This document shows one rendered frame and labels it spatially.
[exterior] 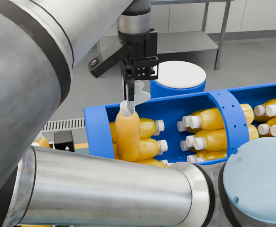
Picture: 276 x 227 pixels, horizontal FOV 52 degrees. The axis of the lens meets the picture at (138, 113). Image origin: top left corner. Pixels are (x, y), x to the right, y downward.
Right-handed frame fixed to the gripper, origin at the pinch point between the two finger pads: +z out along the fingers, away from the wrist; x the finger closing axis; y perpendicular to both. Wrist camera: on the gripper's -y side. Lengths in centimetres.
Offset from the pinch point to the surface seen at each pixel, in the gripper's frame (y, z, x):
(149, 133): 8.5, 18.0, 7.7
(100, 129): -7.7, 7.1, 0.1
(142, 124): 6.4, 15.0, 9.0
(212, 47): 155, 101, 244
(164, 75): 30, 26, 57
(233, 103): 33.4, 6.8, 2.3
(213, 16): 194, 89, 323
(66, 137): -19.6, 28.9, 25.6
